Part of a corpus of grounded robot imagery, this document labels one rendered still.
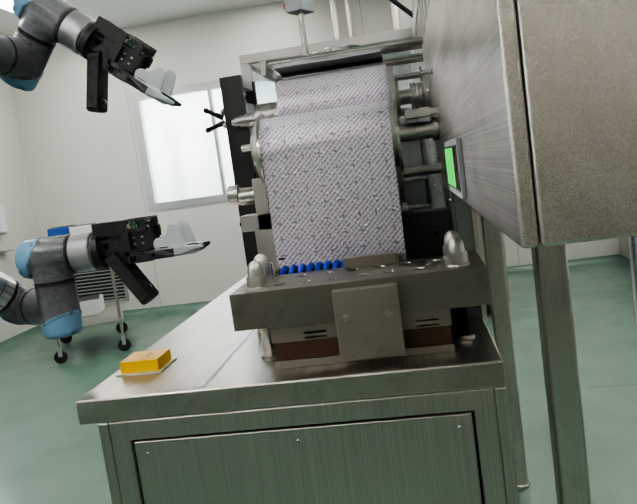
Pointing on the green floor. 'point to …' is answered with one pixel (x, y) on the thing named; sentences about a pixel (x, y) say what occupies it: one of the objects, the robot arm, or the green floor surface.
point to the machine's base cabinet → (321, 453)
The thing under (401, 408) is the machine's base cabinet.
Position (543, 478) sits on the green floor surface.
